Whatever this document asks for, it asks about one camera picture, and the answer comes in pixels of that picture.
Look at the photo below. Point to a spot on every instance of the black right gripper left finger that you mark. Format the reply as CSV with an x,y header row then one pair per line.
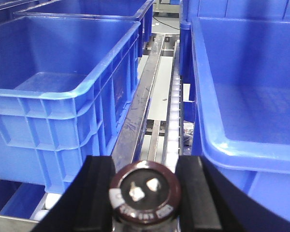
x,y
85,205

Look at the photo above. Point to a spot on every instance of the blue bin rear left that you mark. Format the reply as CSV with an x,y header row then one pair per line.
x,y
134,10

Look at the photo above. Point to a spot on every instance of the blue bin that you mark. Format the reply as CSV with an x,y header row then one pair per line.
x,y
65,88
242,76
134,10

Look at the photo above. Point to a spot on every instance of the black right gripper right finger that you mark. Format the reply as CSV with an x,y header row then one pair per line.
x,y
211,203

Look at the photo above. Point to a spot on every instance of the white roller track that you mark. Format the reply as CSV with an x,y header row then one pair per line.
x,y
171,147

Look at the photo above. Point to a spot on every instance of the blue bin right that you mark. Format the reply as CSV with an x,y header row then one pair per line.
x,y
242,76

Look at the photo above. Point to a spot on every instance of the dark cylindrical capacitor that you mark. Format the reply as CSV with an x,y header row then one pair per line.
x,y
145,193

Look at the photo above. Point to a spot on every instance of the steel shelf divider rail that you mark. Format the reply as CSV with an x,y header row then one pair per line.
x,y
129,143

